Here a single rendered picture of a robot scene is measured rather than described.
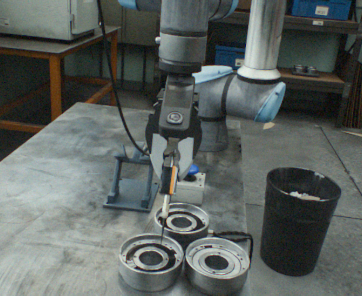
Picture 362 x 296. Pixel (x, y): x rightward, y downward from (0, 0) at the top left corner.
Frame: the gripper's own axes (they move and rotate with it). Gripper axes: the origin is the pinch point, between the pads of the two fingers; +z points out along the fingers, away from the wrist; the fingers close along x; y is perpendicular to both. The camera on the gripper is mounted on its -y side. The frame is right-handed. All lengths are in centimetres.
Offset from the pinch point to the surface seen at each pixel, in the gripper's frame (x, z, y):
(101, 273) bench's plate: 8.8, 13.1, -11.9
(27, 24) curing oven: 120, 5, 203
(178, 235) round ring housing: -2.6, 9.6, -3.7
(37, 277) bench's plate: 18.2, 13.1, -14.7
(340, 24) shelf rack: -112, -4, 336
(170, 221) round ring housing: -0.6, 10.2, 1.2
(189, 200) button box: -3.5, 12.3, 13.6
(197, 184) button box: -4.7, 8.7, 14.8
